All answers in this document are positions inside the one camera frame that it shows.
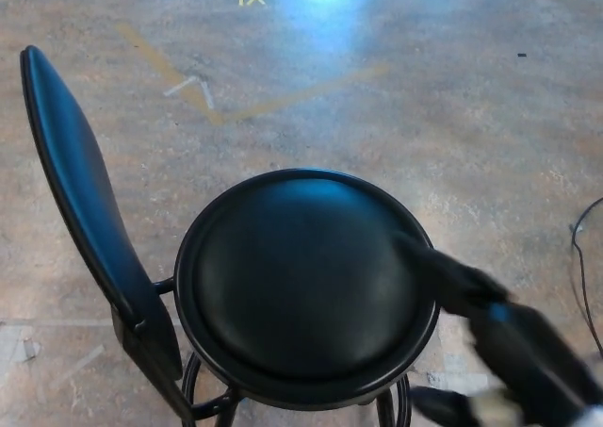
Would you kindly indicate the white tape strip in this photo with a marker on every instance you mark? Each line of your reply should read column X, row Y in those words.
column 180, row 86

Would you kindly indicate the black swivel chair with backrest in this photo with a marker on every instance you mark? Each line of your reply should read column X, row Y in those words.
column 301, row 276

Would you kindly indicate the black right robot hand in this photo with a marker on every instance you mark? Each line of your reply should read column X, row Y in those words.
column 518, row 347

